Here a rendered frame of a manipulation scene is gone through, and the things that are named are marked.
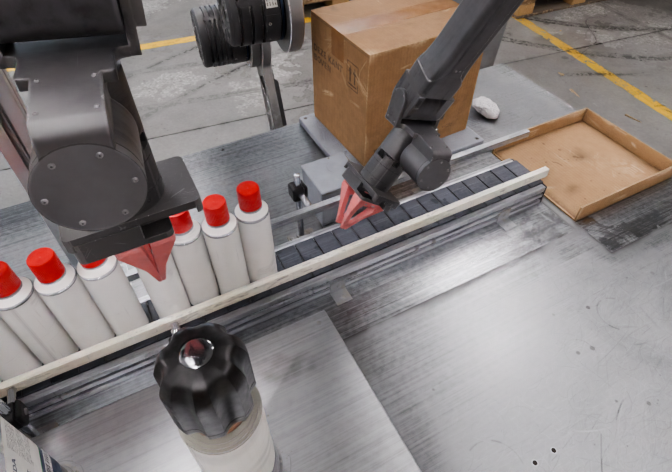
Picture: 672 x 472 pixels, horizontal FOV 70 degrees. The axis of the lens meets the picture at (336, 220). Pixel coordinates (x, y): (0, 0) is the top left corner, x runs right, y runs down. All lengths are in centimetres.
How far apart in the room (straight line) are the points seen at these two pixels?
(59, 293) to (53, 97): 45
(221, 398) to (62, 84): 27
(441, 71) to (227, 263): 42
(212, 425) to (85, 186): 25
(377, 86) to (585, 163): 55
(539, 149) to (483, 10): 66
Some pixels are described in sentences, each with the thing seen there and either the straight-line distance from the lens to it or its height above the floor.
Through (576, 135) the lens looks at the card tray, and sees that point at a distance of 135.
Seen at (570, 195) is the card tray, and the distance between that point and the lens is 116.
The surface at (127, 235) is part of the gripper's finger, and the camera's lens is 39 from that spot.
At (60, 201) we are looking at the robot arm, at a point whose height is 137.
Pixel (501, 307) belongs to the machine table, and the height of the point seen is 83.
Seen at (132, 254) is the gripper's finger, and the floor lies 126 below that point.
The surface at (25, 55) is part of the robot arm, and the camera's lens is 34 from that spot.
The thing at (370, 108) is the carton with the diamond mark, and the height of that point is 100.
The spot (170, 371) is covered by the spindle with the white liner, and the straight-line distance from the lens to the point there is 43.
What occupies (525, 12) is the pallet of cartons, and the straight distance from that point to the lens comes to 423.
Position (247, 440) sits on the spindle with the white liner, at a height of 106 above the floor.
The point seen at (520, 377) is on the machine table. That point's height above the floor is 83.
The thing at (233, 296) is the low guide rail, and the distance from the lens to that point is 78.
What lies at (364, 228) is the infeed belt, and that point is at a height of 88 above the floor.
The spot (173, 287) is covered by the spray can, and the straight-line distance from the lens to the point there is 75.
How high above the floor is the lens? 154
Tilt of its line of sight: 46 degrees down
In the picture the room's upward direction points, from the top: straight up
